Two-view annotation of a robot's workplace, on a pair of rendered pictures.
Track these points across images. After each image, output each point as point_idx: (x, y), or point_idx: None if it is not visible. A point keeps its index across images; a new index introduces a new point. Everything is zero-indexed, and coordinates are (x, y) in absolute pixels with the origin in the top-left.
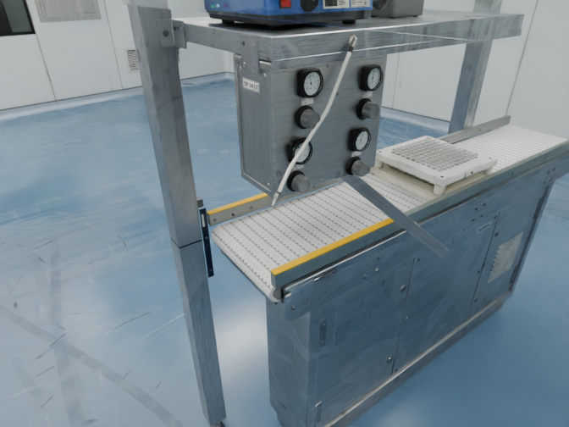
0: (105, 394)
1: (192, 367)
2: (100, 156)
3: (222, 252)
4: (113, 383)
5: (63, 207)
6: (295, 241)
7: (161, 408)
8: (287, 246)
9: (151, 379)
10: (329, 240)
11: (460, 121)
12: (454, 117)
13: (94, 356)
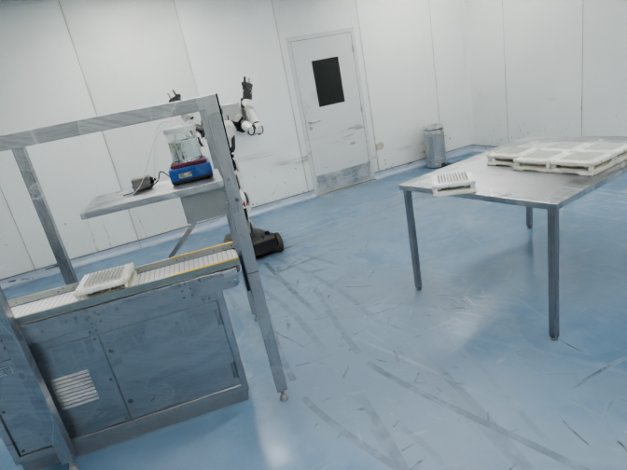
0: (354, 423)
1: (288, 435)
2: None
3: (239, 282)
4: (348, 430)
5: None
6: (213, 259)
7: (314, 410)
8: (217, 257)
9: (320, 430)
10: (200, 260)
11: (11, 315)
12: (8, 316)
13: (368, 455)
